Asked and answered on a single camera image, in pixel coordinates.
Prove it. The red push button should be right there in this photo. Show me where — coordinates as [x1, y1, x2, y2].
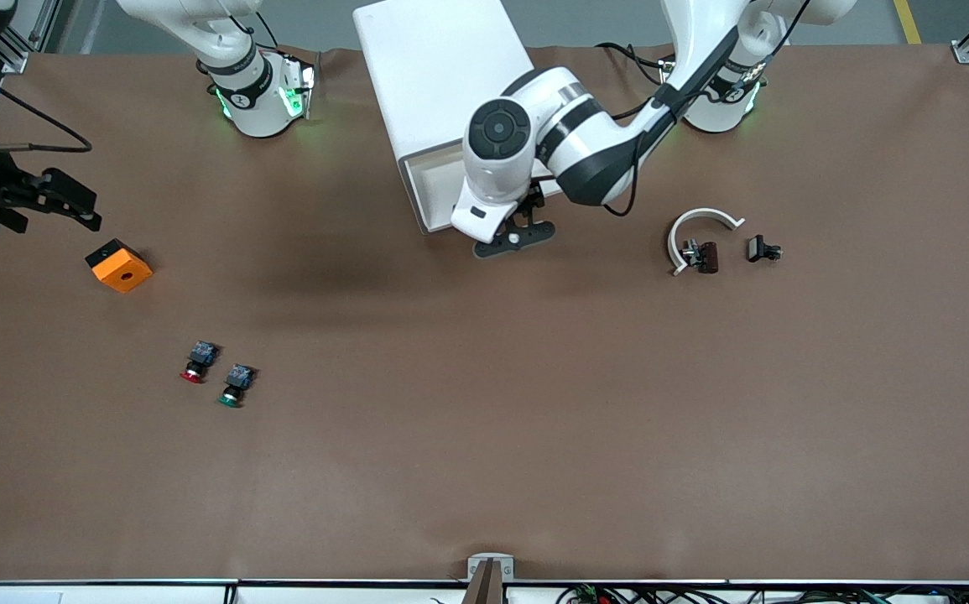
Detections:
[180, 340, 221, 385]

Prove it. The small brown component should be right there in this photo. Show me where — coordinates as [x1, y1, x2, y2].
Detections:
[683, 239, 721, 275]

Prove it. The black base cable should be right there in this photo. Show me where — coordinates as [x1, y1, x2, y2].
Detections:
[596, 42, 676, 86]

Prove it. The cable bundle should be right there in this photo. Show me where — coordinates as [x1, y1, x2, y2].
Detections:
[558, 583, 969, 604]

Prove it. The orange button box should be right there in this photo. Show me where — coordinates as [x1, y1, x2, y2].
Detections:
[85, 238, 154, 294]

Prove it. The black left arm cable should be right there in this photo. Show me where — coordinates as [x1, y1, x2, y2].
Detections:
[600, 0, 812, 217]

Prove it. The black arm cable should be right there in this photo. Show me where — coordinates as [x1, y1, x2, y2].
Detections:
[600, 0, 812, 217]
[0, 40, 94, 155]

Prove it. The white curved plastic piece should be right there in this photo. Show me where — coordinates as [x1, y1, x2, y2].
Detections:
[667, 207, 747, 278]

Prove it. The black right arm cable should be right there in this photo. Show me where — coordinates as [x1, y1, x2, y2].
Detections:
[0, 40, 94, 155]

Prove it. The green push button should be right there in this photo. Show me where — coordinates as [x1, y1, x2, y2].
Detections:
[216, 363, 258, 409]

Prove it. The brown paper table cover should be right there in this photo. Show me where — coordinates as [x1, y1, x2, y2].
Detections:
[0, 44, 969, 584]

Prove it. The white table edge rail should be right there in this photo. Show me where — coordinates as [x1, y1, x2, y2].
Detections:
[0, 578, 969, 604]

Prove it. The metal edge bracket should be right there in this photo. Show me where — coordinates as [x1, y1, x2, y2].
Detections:
[466, 554, 515, 604]

